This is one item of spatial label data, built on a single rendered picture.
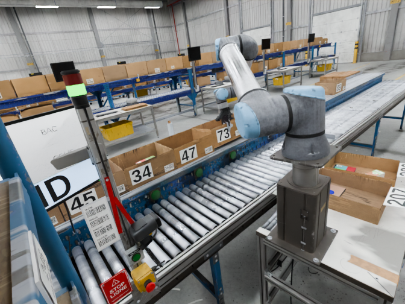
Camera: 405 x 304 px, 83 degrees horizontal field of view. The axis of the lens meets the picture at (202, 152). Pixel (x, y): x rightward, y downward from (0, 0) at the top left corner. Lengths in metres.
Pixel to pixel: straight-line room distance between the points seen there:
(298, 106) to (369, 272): 0.74
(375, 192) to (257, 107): 1.06
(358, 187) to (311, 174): 0.71
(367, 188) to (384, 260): 0.52
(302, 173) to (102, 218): 0.80
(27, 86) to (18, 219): 5.69
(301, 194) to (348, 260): 0.37
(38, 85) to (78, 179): 5.05
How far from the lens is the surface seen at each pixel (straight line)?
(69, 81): 0.79
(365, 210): 1.46
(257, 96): 0.93
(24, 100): 5.86
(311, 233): 1.16
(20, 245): 0.21
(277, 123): 0.89
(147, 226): 0.94
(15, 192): 0.31
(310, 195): 1.04
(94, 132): 0.81
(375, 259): 1.31
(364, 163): 2.01
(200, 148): 1.84
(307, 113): 0.93
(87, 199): 1.54
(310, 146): 0.97
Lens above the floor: 1.65
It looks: 23 degrees down
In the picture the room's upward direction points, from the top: 8 degrees counter-clockwise
